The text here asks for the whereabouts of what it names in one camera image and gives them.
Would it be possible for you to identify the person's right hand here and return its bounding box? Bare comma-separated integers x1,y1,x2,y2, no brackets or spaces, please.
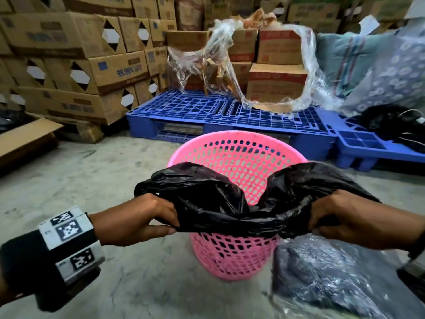
308,190,425,251

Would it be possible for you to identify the person's left hand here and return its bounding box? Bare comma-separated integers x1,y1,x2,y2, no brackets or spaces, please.
89,193,180,247

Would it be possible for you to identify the pack of black bags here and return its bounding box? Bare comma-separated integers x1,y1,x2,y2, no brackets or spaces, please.
271,234,425,319

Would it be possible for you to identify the pink plastic basket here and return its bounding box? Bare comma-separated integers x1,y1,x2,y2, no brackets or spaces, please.
167,130,309,281

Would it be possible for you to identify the brown cardboard box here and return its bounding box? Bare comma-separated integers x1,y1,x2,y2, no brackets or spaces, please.
0,109,64,176

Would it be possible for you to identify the floral paper bag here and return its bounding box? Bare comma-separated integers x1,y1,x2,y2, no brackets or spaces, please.
340,28,425,117

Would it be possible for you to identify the plain white box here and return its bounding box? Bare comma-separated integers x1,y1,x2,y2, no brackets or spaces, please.
403,0,425,20

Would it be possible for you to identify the right wrist marker band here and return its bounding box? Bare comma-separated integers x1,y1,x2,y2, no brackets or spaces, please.
397,229,425,293

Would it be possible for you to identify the wrist marker band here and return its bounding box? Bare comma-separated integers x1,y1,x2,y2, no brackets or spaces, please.
397,229,425,293
0,206,106,296

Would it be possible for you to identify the left wrist marker band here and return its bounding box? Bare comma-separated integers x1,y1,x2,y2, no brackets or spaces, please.
0,206,106,296

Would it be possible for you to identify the small blue plastic pallet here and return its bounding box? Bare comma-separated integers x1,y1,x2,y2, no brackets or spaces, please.
315,108,425,172

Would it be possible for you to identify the large blue plastic pallet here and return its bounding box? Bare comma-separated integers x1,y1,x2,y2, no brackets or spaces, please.
126,89,338,162

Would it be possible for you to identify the striped woven sack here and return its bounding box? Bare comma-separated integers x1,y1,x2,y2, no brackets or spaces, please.
315,15,399,98

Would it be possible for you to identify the stack of red label cartons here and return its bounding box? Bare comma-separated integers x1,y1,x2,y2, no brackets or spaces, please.
166,28,309,107

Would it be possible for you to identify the clear plastic wrap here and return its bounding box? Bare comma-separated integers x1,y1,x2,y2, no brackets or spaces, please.
167,19,343,113

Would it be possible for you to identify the stack of blue print cartons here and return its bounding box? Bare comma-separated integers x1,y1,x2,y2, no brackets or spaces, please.
0,0,290,145

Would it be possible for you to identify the stack of green striped cartons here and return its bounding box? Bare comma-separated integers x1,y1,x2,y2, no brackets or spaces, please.
259,0,416,34

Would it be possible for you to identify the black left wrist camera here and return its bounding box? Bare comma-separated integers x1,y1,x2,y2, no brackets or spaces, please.
35,267,102,313

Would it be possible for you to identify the bundle of black cables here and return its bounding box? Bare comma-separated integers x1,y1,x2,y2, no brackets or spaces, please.
358,104,425,153

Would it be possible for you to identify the thin white cable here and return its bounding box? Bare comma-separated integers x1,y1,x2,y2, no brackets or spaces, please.
397,109,425,147

